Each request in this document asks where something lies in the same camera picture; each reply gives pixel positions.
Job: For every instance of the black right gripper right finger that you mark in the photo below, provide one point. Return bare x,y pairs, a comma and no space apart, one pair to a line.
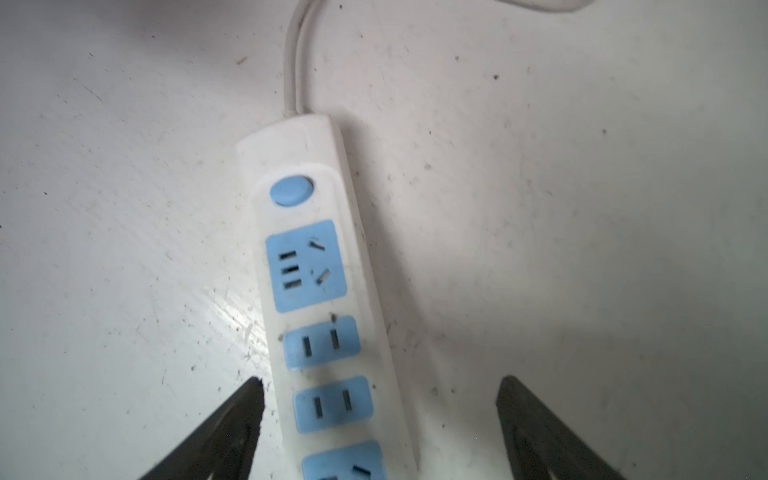
538,444

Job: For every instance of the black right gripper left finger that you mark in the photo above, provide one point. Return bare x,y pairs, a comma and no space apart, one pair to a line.
222,446

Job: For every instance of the white blue power strip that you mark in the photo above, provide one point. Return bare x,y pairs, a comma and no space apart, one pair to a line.
337,395

